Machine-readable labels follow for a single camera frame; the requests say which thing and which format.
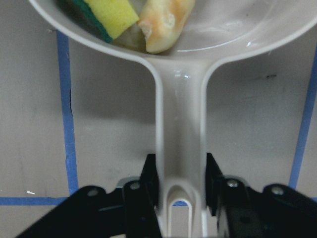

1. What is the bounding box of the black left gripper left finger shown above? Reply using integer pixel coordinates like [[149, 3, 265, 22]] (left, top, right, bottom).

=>
[[140, 154, 159, 207]]

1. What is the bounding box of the white plastic dustpan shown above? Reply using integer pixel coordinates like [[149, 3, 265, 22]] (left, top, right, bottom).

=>
[[31, 0, 317, 238]]

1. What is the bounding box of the yellow green sponge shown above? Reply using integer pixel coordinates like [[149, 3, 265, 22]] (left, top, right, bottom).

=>
[[70, 0, 139, 43]]

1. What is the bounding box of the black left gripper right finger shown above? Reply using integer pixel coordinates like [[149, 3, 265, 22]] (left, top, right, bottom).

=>
[[205, 153, 223, 216]]

